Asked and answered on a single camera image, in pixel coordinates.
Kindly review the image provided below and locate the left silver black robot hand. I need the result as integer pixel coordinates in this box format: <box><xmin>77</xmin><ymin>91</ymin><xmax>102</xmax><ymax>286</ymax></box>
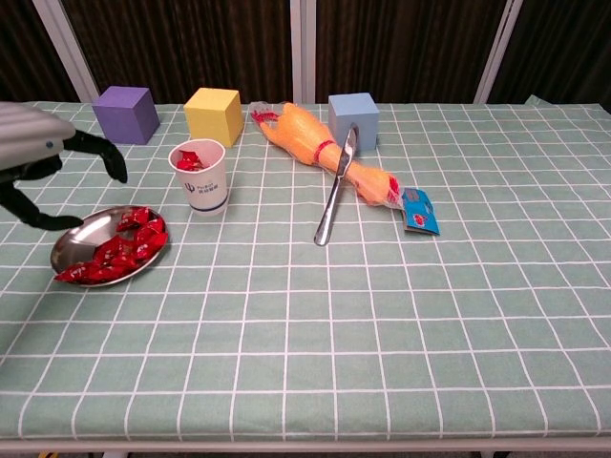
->
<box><xmin>0</xmin><ymin>99</ymin><xmax>130</xmax><ymax>233</ymax></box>

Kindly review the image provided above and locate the white paper cup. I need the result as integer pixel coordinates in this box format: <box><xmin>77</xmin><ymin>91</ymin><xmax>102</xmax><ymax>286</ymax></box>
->
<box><xmin>167</xmin><ymin>138</ymin><xmax>227</xmax><ymax>219</ymax></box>

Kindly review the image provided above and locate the dark brown pleated curtain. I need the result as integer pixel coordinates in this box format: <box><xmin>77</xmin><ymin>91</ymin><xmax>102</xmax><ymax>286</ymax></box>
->
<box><xmin>0</xmin><ymin>0</ymin><xmax>80</xmax><ymax>104</ymax></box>
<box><xmin>59</xmin><ymin>0</ymin><xmax>293</xmax><ymax>104</ymax></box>
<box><xmin>314</xmin><ymin>0</ymin><xmax>508</xmax><ymax>104</ymax></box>
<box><xmin>487</xmin><ymin>0</ymin><xmax>611</xmax><ymax>107</ymax></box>

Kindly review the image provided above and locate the purple foam cube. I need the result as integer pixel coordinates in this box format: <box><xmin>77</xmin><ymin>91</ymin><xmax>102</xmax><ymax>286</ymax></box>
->
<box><xmin>92</xmin><ymin>85</ymin><xmax>161</xmax><ymax>146</ymax></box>

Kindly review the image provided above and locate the round steel plate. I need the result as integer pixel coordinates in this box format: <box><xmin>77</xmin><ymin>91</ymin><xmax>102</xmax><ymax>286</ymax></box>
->
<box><xmin>50</xmin><ymin>204</ymin><xmax>169</xmax><ymax>288</ymax></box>

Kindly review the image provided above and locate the yellow foam cube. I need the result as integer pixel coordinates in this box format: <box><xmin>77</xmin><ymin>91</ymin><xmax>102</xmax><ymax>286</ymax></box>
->
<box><xmin>183</xmin><ymin>87</ymin><xmax>244</xmax><ymax>149</ymax></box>

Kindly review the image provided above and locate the orange rubber chicken toy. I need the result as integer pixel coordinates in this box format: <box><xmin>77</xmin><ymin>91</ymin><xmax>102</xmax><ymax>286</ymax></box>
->
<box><xmin>249</xmin><ymin>100</ymin><xmax>405</xmax><ymax>210</ymax></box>

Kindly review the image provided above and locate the steel butter knife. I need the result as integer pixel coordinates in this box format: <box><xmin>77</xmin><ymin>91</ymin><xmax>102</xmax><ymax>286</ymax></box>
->
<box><xmin>313</xmin><ymin>122</ymin><xmax>359</xmax><ymax>247</ymax></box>

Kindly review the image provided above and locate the light blue foam cube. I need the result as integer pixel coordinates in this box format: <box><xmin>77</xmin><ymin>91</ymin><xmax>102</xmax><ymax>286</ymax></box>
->
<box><xmin>327</xmin><ymin>93</ymin><xmax>381</xmax><ymax>153</ymax></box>

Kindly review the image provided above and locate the green checked tablecloth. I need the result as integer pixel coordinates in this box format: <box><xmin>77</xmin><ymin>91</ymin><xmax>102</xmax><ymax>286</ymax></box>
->
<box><xmin>0</xmin><ymin>94</ymin><xmax>611</xmax><ymax>443</ymax></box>

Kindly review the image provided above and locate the small blue packet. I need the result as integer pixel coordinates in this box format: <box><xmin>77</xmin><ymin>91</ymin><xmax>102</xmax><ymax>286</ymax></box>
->
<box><xmin>399</xmin><ymin>187</ymin><xmax>441</xmax><ymax>238</ymax></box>

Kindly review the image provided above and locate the white partition post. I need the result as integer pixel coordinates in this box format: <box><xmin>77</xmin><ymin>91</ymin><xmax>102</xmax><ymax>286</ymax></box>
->
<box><xmin>32</xmin><ymin>0</ymin><xmax>100</xmax><ymax>104</ymax></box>
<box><xmin>289</xmin><ymin>0</ymin><xmax>317</xmax><ymax>104</ymax></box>
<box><xmin>474</xmin><ymin>0</ymin><xmax>524</xmax><ymax>104</ymax></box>

